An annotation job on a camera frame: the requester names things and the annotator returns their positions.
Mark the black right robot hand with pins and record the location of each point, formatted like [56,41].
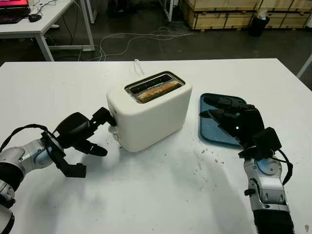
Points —
[254,120]

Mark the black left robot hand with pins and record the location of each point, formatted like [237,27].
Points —
[73,129]

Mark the white two-slot toaster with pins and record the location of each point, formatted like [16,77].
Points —
[151,124]

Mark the brown bread slice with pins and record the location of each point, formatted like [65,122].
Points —
[158,91]

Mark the blue plastic tray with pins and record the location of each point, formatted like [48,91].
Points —
[209,131]

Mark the white slanted table leg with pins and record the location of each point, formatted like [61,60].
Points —
[304,65]

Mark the black trash bin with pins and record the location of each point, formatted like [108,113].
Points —
[259,28]

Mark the white shoe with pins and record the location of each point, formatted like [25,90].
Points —
[54,25]

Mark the plywood crate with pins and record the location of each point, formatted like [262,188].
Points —
[217,17]
[290,17]

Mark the white office desk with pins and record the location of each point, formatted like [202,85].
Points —
[48,17]

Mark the black computer mouse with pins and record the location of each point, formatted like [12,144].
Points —
[35,17]

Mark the black laptop with red screen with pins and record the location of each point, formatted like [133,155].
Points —
[12,14]

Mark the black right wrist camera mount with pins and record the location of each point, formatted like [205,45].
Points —
[267,142]

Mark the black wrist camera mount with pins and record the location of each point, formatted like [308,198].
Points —
[267,142]
[75,171]

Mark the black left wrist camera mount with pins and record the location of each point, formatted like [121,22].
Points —
[75,171]

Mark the white metal frame leg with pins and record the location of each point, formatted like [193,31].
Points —
[91,11]
[168,9]

